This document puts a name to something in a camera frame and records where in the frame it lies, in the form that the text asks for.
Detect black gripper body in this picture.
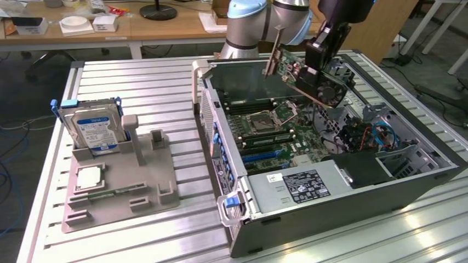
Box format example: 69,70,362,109
317,0,377,25

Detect gpu card with black fan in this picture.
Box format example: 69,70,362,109
262,24,350,109

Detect blue expansion slot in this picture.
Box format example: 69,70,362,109
241,149,281,163

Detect wooden cabinet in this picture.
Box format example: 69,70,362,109
313,0,421,65

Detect metal socket cover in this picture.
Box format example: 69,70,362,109
273,99,298,122

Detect CPU socket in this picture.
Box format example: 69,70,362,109
247,111,282,130

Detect green motherboard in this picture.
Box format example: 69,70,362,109
219,92,343,175

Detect open cardboard box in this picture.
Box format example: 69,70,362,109
211,0,231,27

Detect white paper stack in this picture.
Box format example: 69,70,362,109
199,11,229,33

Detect green RAM stick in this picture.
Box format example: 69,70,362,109
241,133,297,146
87,187,129,200

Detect black stand base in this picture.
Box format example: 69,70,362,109
413,82,468,104

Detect black plastic shroud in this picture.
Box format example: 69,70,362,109
334,151,397,190

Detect grey disk bay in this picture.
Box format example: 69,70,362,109
375,142,447,180

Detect black round lamp base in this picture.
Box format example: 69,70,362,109
139,0,179,21

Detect grey power supply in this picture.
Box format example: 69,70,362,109
247,160,355,214

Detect red packet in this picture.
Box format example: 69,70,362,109
109,7,133,18

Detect open black PC case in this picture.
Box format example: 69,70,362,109
193,49,468,258

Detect white labelled box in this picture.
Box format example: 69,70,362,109
91,15,121,33

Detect hard disk in blue caddy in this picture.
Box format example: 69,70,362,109
50,95,127,157

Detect grey parts rack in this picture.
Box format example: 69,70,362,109
61,114,183,233

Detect white round container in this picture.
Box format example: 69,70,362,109
58,15,97,37

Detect black chair base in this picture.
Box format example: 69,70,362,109
22,49,81,82

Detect silver CPU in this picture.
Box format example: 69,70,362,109
75,166,105,190

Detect black topped white box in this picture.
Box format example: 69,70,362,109
10,16,50,36

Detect white table frame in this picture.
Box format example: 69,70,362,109
401,0,468,75

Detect blue wire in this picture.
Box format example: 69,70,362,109
371,122,403,151

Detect blue floor cable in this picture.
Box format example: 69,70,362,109
0,117,31,236

